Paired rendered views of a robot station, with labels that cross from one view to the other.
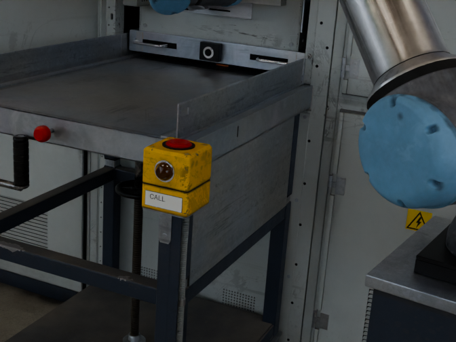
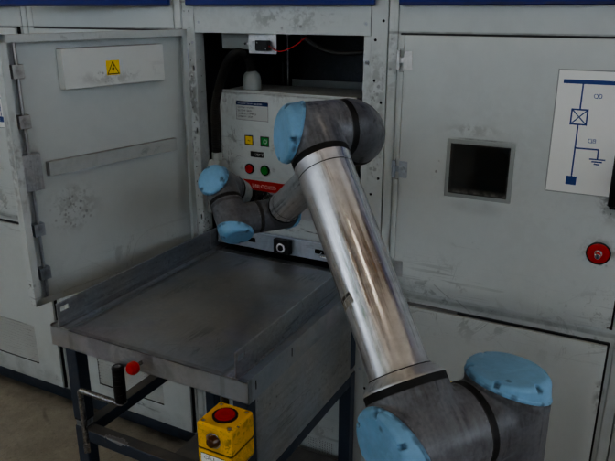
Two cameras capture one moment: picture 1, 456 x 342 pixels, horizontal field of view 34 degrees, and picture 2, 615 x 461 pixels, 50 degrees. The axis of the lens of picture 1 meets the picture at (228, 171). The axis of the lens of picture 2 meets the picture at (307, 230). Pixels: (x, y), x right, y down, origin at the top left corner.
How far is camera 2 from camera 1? 0.45 m
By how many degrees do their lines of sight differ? 4
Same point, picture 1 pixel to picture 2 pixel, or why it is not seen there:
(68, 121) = (152, 356)
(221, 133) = (275, 361)
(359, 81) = (403, 278)
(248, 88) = (302, 307)
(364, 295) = not seen: hidden behind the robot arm
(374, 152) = (367, 445)
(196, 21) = not seen: hidden behind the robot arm
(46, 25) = (145, 233)
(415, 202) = not seen: outside the picture
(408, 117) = (385, 432)
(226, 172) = (285, 381)
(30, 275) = (151, 417)
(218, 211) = (280, 413)
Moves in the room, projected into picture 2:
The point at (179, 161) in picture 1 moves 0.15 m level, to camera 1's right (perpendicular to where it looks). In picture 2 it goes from (223, 434) to (304, 438)
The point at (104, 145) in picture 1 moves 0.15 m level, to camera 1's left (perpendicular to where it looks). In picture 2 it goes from (181, 377) to (120, 375)
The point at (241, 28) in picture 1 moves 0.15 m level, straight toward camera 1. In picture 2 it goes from (307, 227) to (303, 242)
